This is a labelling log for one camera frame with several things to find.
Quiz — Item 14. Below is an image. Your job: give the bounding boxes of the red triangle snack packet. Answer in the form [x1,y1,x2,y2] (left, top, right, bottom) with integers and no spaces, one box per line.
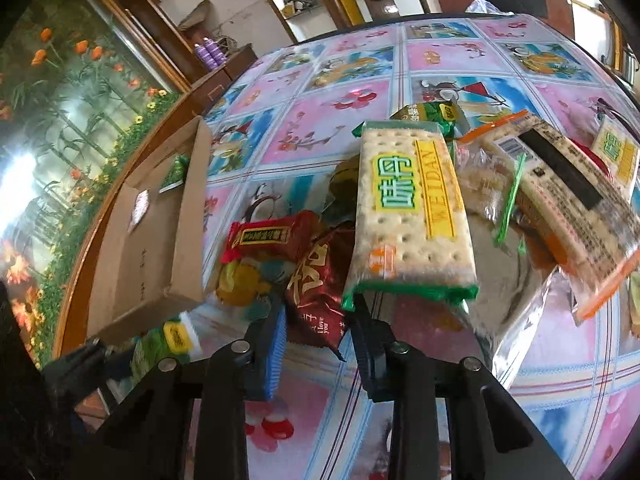
[284,221,355,361]

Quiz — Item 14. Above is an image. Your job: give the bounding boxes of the small green snack packet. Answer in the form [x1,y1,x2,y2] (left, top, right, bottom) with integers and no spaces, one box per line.
[130,312,202,385]

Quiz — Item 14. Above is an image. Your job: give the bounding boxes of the red rectangular candy bar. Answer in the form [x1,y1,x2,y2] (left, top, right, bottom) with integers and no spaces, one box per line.
[221,210,320,264]

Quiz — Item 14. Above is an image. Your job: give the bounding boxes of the Weidan cracker pack green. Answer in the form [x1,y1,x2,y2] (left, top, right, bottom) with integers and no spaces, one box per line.
[342,120,480,311]

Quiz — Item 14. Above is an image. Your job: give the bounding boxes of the silver foil snack bag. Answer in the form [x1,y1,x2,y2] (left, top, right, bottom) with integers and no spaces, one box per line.
[461,214,558,388]

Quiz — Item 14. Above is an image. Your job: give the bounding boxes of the yellow green pea packet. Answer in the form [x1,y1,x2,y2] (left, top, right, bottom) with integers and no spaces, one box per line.
[321,155,359,226]

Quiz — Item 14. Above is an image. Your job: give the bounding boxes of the white red candy packet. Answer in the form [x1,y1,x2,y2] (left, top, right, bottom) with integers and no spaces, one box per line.
[128,190,150,233]

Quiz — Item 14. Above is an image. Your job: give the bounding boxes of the green pea triangle packet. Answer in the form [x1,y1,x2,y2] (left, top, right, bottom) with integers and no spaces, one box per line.
[158,155,190,194]

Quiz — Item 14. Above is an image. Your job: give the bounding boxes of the clear round biscuit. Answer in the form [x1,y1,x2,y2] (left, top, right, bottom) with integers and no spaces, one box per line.
[451,142,527,246]

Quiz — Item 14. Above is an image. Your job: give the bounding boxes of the orange cracker pack back side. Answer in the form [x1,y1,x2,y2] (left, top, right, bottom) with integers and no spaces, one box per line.
[459,110,639,323]

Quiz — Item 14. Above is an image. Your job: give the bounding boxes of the brown cardboard box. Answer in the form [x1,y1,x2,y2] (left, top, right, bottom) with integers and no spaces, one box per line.
[87,116,212,344]

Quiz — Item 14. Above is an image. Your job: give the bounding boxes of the colourful fruit print tablecloth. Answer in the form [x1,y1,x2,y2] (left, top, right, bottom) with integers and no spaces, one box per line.
[191,14,639,479]

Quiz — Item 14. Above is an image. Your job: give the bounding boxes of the green pea bag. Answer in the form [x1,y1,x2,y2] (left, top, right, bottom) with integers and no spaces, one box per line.
[390,101,471,139]

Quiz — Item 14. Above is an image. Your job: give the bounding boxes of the purple bottle right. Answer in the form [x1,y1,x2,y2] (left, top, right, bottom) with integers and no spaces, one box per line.
[203,37,227,65]

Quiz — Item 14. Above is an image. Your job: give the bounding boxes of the purple bottle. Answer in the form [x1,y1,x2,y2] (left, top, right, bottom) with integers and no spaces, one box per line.
[194,44,218,70]
[203,37,227,65]

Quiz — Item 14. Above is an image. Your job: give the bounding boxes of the purple bottle left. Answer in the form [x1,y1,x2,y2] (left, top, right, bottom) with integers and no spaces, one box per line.
[194,44,218,70]

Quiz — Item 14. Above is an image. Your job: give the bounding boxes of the flower mural glass panel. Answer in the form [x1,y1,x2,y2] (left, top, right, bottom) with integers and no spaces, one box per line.
[1,0,178,364]

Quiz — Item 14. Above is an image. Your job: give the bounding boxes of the white plastic bag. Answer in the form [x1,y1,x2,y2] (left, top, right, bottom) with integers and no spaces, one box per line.
[465,0,513,15]

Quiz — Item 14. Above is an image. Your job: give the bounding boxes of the purple frame eyeglasses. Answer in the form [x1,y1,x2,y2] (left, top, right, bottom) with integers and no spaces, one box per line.
[596,98,639,136]

